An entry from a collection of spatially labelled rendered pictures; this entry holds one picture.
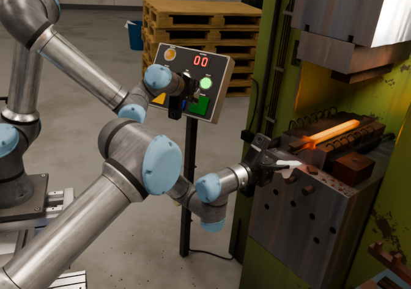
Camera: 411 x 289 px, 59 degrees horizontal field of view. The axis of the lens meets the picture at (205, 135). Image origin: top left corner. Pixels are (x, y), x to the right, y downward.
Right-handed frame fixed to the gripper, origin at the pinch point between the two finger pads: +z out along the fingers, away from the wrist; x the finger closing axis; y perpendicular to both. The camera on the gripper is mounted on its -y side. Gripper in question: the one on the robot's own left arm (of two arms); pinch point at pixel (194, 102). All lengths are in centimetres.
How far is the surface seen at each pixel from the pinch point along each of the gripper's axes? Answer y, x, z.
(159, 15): 93, 147, 181
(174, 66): 13.2, 16.3, 5.2
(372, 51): 30, -58, -8
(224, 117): 14, 67, 231
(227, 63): 19.5, -6.4, 5.3
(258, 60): 26.9, -14.4, 19.7
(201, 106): -0.4, -1.4, 4.5
